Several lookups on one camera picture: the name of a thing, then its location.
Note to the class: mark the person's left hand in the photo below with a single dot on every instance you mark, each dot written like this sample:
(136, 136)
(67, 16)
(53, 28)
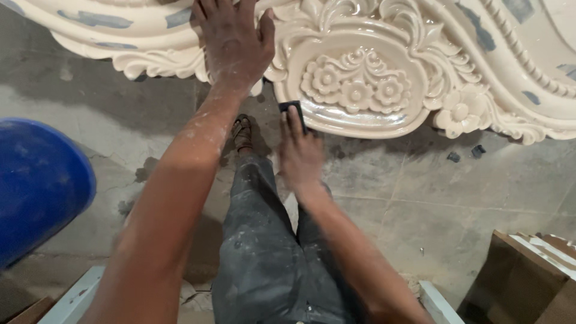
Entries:
(234, 49)

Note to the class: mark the person's right hand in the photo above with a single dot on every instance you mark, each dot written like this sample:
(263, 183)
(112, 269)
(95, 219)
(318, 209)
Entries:
(300, 157)

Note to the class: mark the person's right fingers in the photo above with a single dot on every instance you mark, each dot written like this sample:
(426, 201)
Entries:
(292, 123)

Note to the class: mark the black sanding block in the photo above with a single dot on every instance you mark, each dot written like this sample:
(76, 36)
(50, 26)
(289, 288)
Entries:
(288, 107)

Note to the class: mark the cream carved ornate panel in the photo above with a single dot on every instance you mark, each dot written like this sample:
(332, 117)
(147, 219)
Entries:
(360, 81)

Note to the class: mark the person's brown sandal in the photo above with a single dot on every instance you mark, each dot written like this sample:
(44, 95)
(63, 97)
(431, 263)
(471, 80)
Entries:
(241, 132)

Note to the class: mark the person's dusty grey trousers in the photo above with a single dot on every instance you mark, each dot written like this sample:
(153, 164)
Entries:
(265, 252)

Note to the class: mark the small black scrap piece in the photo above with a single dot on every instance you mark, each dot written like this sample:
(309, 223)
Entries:
(478, 150)
(453, 157)

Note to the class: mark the white painted board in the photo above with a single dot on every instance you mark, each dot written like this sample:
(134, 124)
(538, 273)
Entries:
(438, 306)
(72, 299)

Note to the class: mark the blue plastic barrel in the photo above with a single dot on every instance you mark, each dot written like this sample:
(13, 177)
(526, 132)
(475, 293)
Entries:
(40, 189)

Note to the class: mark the brown wooden furniture piece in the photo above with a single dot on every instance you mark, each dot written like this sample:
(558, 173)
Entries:
(522, 283)

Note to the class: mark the brown wooden plank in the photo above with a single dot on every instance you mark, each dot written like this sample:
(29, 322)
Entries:
(31, 312)

